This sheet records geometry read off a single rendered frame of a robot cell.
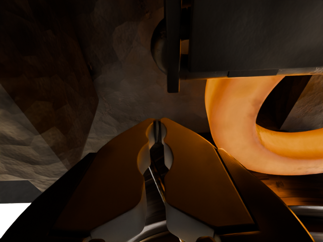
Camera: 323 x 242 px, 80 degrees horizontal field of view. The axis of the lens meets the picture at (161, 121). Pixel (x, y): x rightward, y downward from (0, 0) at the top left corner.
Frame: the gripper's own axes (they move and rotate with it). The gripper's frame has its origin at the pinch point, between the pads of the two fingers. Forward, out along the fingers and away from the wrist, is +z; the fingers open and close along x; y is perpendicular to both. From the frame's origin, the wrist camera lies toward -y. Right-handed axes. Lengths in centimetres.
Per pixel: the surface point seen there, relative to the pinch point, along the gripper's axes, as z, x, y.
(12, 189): 514, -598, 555
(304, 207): 3.0, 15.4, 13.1
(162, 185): 5.1, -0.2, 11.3
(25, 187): 518, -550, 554
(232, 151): 2.1, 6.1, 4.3
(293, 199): 3.5, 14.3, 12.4
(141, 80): 9.0, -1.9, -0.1
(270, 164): 2.7, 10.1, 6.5
